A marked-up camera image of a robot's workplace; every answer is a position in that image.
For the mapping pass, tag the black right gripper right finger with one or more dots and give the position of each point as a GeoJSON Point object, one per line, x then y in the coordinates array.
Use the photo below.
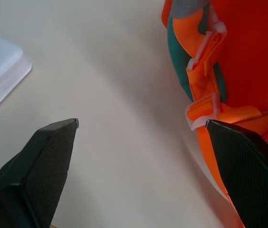
{"type": "Point", "coordinates": [250, 175]}

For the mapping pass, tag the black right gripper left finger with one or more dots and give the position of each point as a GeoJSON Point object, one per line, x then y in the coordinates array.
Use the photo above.
{"type": "Point", "coordinates": [36, 171]}

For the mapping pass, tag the orange and teal backpack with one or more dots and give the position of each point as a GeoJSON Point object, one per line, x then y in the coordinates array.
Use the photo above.
{"type": "Point", "coordinates": [245, 59]}

